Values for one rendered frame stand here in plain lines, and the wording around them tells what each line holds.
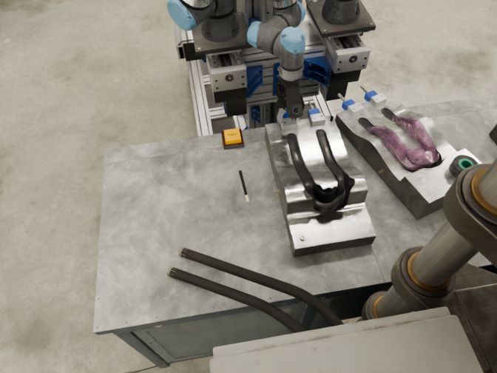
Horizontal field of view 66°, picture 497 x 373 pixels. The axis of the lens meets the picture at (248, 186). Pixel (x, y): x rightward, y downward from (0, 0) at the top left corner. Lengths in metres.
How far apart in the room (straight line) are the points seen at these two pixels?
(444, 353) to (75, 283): 1.99
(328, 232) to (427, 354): 0.77
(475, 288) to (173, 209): 0.94
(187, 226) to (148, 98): 1.79
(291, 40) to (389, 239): 0.70
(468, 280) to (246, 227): 0.73
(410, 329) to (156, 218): 1.00
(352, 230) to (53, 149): 2.16
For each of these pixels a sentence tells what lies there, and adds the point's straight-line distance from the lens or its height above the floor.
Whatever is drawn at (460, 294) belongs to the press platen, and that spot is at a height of 1.29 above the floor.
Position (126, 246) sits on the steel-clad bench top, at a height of 0.80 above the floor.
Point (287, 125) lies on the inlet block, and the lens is 1.41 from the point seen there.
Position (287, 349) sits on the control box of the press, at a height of 1.47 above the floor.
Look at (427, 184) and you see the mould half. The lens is 1.36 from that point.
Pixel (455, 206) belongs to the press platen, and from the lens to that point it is 0.54.
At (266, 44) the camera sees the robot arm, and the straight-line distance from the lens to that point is 1.25.
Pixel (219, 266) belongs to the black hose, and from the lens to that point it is 1.17.
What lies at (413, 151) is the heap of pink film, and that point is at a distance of 1.45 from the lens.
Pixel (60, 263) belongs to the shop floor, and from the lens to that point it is 2.37.
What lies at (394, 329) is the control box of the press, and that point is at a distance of 0.51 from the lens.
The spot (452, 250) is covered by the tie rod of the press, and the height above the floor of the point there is 1.43.
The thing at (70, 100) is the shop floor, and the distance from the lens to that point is 3.18.
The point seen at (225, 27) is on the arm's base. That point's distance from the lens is 1.56.
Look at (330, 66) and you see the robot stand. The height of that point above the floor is 0.90.
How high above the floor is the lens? 1.94
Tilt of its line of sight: 56 degrees down
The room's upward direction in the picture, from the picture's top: 3 degrees counter-clockwise
